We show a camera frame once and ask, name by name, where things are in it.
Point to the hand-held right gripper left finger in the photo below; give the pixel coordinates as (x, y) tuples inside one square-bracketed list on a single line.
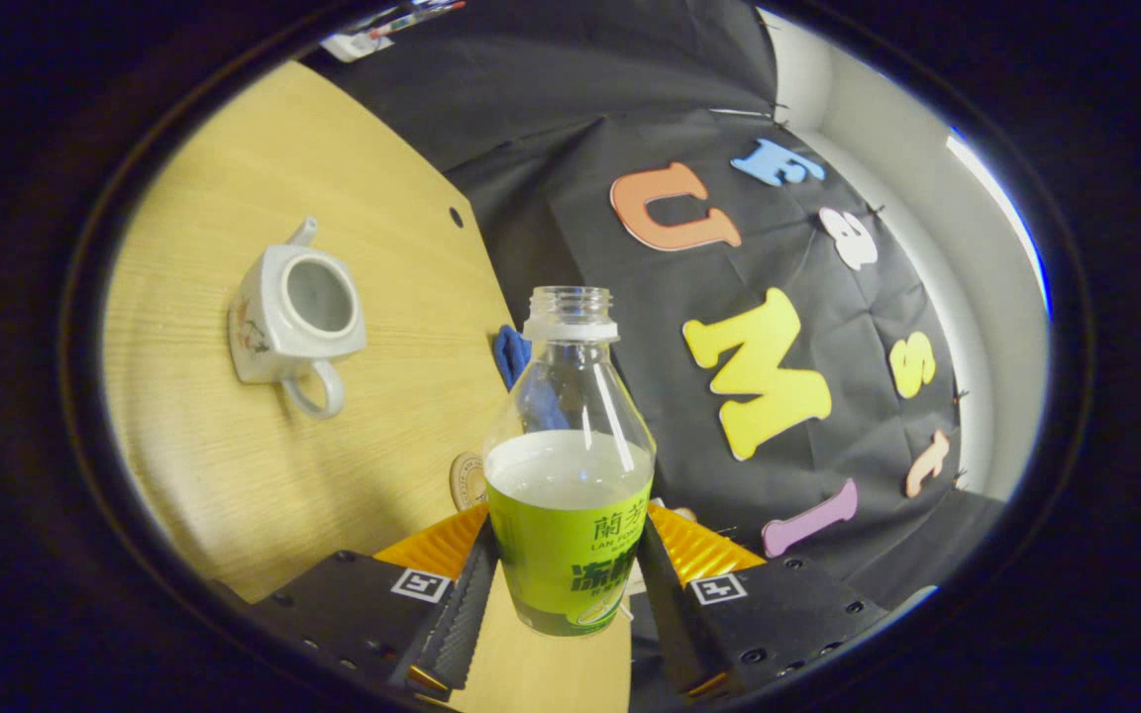
[(466, 614)]

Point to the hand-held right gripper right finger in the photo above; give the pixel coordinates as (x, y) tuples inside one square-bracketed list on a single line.
[(665, 614)]

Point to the green label water bottle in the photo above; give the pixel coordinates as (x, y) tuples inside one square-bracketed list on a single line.
[(570, 555)]

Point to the round wooden coaster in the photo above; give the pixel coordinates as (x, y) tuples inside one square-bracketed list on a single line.
[(466, 483)]

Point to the white ceramic teacup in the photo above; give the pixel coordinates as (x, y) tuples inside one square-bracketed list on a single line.
[(254, 347)]

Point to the blue towel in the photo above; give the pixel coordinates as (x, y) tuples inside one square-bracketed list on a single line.
[(509, 356)]

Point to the black backdrop cloth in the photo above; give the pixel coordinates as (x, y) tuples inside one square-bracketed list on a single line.
[(630, 129)]

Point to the white side table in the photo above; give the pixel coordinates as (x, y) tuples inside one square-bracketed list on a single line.
[(358, 46)]

